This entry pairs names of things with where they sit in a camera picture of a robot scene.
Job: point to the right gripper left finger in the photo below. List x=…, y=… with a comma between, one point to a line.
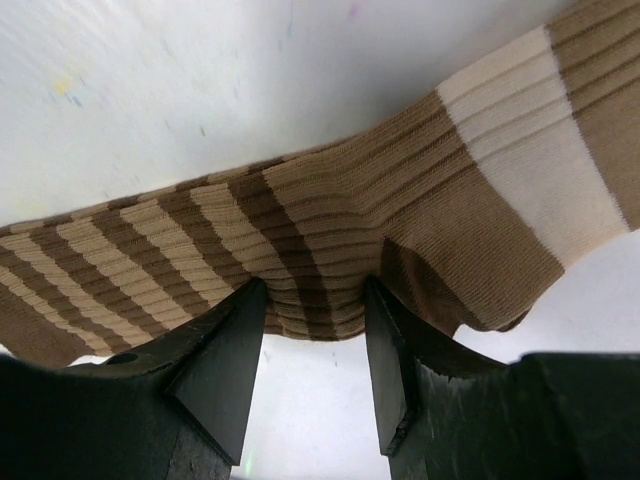
x=176, y=407

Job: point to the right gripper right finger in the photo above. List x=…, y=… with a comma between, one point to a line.
x=444, y=411

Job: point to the brown striped sock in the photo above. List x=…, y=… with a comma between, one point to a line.
x=468, y=206

